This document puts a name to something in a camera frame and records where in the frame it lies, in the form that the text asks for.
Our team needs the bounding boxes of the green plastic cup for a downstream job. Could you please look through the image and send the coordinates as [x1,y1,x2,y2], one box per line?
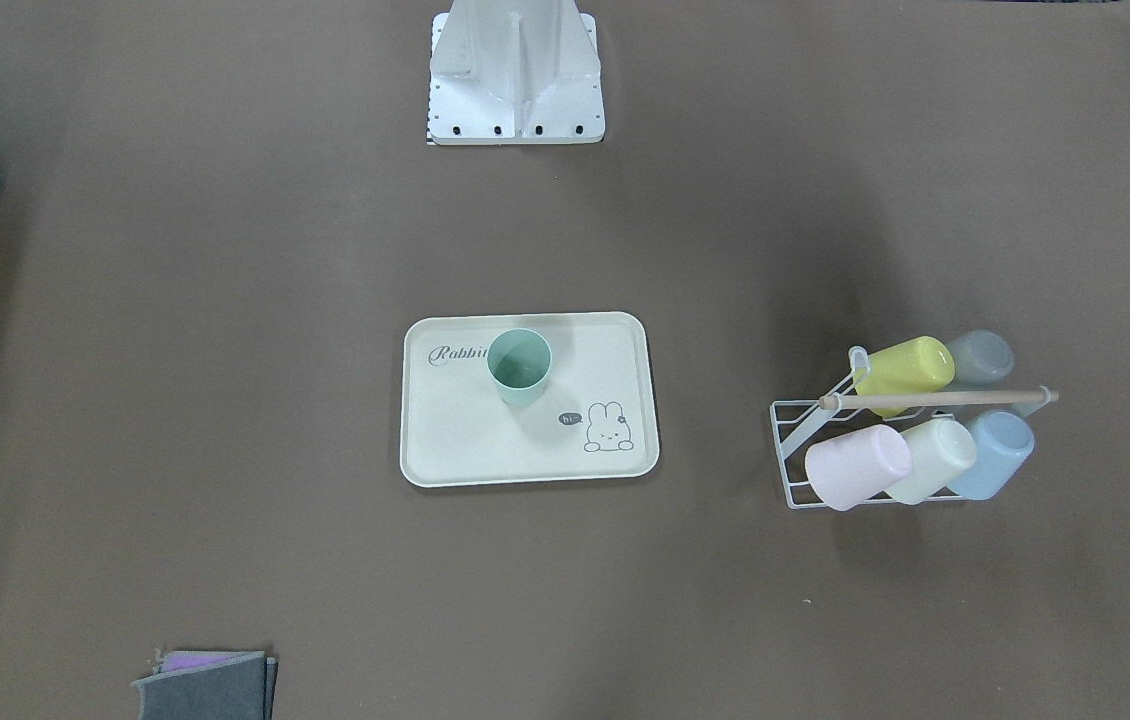
[486,328,553,407]

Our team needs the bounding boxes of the cream rabbit tray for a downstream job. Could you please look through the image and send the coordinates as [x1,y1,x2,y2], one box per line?
[400,311,660,488]

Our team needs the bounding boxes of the pink plastic cup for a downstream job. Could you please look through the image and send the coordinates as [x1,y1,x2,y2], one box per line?
[805,424,914,511]

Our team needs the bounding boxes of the yellow plastic cup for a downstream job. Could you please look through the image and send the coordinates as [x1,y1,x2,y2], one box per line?
[857,336,955,396]

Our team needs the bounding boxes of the cream white plastic cup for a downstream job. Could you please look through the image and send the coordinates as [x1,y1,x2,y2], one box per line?
[885,416,977,505]

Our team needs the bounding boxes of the grey plastic cup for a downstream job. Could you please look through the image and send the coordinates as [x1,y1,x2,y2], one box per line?
[945,329,1016,391]

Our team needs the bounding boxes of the light blue plastic cup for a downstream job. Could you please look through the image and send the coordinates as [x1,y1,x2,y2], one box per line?
[946,410,1035,501]

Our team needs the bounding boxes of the folded grey cloth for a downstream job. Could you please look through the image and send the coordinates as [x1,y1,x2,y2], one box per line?
[132,650,278,719]

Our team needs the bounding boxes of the wooden rack handle rod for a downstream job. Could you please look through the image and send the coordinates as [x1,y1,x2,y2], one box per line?
[817,387,1060,413]

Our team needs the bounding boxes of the white wire cup rack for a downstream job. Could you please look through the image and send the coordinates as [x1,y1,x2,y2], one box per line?
[770,346,970,510]

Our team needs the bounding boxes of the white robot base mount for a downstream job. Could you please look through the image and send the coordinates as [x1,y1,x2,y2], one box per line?
[425,1,607,146]

